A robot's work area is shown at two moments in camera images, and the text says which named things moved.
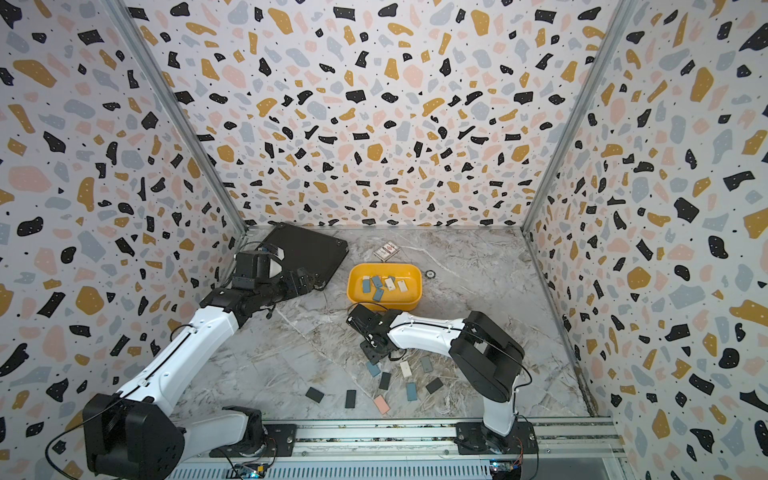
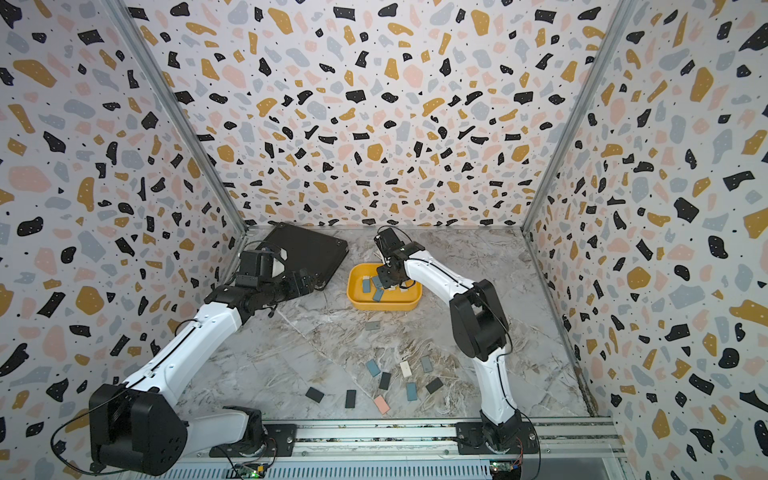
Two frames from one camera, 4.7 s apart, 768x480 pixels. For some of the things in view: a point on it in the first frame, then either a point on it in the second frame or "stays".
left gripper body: x=285 y=290 stays
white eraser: x=406 y=370 stays
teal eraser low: x=373 y=368 stays
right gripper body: x=369 y=351 → x=385 y=276
